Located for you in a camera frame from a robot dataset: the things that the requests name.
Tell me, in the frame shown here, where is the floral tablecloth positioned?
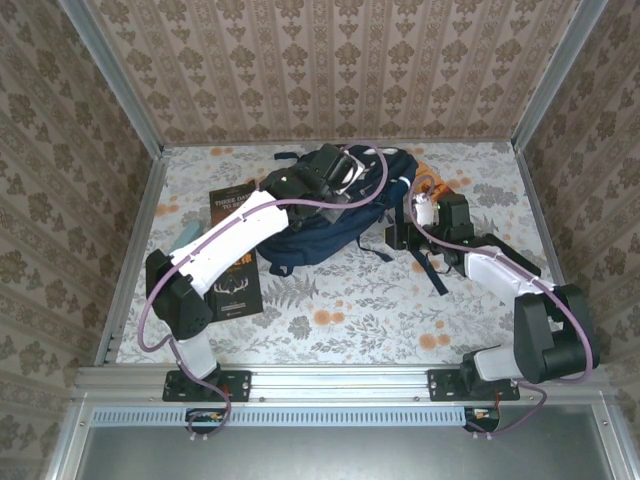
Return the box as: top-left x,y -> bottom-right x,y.
115,142 -> 587,365

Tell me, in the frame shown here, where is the orange paperback book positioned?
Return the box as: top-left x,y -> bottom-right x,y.
413,158 -> 454,202

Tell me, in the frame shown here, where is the navy blue backpack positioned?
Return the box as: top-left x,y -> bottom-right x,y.
254,144 -> 451,296

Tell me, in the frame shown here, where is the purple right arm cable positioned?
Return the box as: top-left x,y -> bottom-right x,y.
407,174 -> 599,441

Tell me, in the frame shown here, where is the teal pencil box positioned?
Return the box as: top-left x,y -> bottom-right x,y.
172,220 -> 205,250

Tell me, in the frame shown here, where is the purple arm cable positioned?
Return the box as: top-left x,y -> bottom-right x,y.
407,174 -> 599,441
137,141 -> 389,444

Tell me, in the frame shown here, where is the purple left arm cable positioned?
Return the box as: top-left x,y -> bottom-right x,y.
137,141 -> 389,444

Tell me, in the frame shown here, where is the aluminium frame rail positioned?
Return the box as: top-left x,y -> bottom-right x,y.
513,143 -> 594,366
162,138 -> 517,149
74,364 -> 614,401
93,147 -> 174,366

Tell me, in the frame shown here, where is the grey slotted cable duct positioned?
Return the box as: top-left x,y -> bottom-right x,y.
92,407 -> 469,427

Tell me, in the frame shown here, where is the aluminium frame post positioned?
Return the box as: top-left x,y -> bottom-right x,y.
58,0 -> 166,159
510,0 -> 610,154

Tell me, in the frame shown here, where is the black book with antlers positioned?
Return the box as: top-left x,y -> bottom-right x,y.
203,248 -> 265,320

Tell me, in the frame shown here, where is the small connector with orange wires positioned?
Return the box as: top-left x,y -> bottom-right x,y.
185,407 -> 227,434
462,405 -> 504,433

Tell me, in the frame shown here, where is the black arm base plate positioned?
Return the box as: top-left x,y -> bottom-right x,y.
162,369 -> 253,403
427,368 -> 521,403

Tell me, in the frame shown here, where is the grey metal sheet panel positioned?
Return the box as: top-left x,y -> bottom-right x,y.
74,405 -> 621,480

